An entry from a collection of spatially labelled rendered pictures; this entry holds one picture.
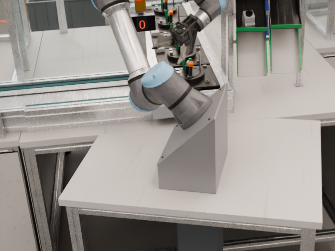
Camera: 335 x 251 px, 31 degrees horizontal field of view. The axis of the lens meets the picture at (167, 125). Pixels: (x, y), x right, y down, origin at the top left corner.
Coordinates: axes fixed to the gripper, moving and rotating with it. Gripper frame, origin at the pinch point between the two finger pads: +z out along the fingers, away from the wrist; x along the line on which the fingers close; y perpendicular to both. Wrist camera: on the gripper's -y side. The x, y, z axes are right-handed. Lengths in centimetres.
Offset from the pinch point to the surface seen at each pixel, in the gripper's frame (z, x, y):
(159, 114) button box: 14.9, 6.1, -17.9
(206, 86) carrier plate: -10.0, 8.3, -24.2
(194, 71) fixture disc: -14.5, -3.5, -26.8
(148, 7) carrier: -56, -92, -70
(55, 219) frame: 72, -40, -86
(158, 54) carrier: -18, -34, -38
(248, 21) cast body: -38.1, 10.9, -6.9
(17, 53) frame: 34, -64, -5
